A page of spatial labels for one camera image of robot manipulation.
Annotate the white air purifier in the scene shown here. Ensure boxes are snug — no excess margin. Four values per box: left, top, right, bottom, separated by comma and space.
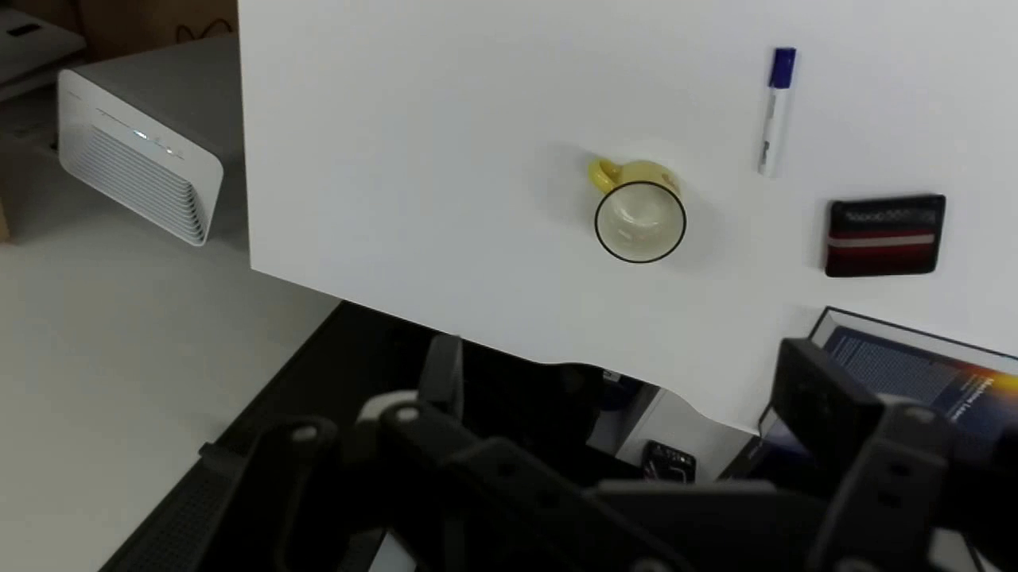
54, 67, 230, 250

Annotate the grey flat case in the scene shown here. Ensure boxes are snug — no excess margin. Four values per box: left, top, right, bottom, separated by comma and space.
0, 6, 89, 106

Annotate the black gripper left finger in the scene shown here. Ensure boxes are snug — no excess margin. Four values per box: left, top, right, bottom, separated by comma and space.
250, 329, 681, 572

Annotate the white pen with blue cap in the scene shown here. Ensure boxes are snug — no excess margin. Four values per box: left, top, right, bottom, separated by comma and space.
753, 45, 803, 179

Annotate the black box with red stripe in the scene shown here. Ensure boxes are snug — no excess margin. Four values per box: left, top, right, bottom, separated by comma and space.
820, 191, 947, 280

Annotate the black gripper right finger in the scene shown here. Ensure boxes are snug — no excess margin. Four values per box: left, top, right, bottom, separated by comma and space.
768, 332, 1018, 572

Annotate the blue hardcover book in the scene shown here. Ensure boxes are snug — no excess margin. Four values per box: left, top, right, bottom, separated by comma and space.
758, 301, 1018, 453

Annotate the yellow enamel mug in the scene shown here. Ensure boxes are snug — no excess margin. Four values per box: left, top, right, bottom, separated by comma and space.
589, 156, 694, 265

